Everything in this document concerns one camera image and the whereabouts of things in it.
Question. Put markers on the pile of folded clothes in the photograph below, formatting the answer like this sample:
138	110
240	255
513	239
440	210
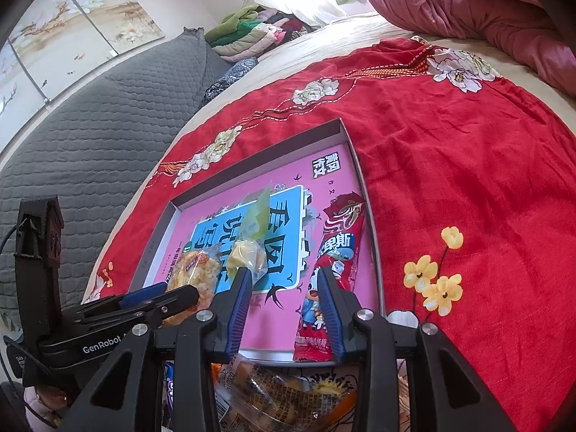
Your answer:
252	31

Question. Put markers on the grey quilted headboard cover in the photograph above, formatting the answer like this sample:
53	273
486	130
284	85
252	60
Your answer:
112	135

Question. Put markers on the pink cardboard box tray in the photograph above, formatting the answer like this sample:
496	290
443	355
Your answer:
324	180

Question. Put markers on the red floral cloth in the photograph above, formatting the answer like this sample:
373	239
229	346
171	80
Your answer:
450	166

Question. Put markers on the floral wall painting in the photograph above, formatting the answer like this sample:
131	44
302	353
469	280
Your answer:
90	31

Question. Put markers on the beige bed sheet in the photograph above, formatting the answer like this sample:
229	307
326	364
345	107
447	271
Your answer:
315	40

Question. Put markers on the orange clear pastry packet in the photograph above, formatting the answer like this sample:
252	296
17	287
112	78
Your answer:
270	396

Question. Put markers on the green clear pastry packet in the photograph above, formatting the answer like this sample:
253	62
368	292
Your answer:
254	234

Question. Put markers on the dark patterned pillow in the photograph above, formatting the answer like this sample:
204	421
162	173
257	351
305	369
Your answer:
231	76

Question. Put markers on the blue cookie packet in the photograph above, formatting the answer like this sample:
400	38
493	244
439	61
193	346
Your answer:
169	382

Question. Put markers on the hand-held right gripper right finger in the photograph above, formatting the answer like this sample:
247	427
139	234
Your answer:
330	315

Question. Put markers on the pink quilted duvet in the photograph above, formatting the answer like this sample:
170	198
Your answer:
472	4

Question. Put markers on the person's left hand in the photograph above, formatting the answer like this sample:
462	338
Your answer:
45	402

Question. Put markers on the clear puffed cracker packet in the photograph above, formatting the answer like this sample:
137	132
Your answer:
193	274

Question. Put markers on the red wafer snack packet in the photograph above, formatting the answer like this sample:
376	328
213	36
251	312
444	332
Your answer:
342	252

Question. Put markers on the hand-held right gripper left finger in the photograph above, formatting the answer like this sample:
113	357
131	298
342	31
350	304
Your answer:
238	310

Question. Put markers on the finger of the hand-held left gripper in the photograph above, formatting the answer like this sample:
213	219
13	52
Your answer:
144	293
175	299

